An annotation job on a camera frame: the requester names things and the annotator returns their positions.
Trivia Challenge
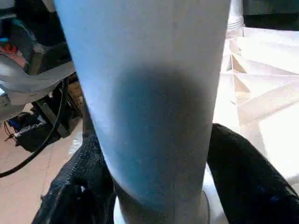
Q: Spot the white plastic table leg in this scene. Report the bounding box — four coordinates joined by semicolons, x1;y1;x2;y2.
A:
227;0;245;31
53;0;232;224

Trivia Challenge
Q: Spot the black floor equipment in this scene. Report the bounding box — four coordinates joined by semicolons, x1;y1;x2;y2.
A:
6;102;72;154

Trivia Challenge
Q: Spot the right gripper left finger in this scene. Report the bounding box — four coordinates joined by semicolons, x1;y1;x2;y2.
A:
31;134;117;224

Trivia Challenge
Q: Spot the white plastic table top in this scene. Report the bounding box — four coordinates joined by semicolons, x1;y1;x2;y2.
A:
113;25;299;224

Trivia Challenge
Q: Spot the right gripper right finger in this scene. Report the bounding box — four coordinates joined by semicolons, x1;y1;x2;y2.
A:
206;123;299;224

